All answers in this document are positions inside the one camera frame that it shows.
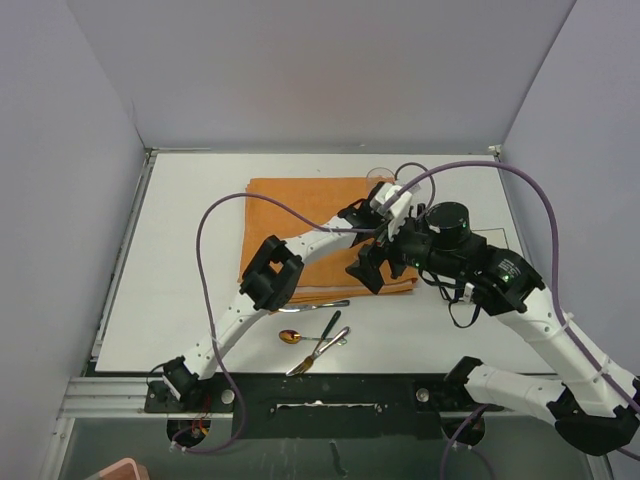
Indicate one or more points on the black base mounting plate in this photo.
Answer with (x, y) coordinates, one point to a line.
(319, 406)

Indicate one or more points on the gold spoon dark handle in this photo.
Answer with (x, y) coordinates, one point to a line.
(292, 336)

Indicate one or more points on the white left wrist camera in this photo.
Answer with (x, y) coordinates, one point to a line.
(379, 201)

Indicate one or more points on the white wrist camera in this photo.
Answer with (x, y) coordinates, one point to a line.
(397, 212)
(379, 201)

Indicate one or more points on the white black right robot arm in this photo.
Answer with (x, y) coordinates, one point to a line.
(591, 403)

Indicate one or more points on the clear drinking glass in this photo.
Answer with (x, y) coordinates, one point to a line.
(377, 175)

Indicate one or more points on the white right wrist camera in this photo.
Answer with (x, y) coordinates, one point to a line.
(397, 212)

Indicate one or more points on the gold fork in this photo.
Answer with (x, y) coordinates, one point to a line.
(308, 362)

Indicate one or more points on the white square plate black rim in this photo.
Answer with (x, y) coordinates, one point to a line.
(498, 238)

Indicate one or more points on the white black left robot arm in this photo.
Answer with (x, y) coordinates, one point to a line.
(268, 283)

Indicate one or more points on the iridescent ornate teaspoon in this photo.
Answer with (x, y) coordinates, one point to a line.
(340, 341)

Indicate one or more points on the orange cloth napkin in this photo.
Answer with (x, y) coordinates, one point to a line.
(317, 199)

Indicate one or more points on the pink plastic bin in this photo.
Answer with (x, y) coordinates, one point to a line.
(124, 469)

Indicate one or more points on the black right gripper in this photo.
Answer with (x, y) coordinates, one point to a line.
(367, 267)

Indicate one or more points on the silver table knife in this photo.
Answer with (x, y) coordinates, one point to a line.
(298, 308)

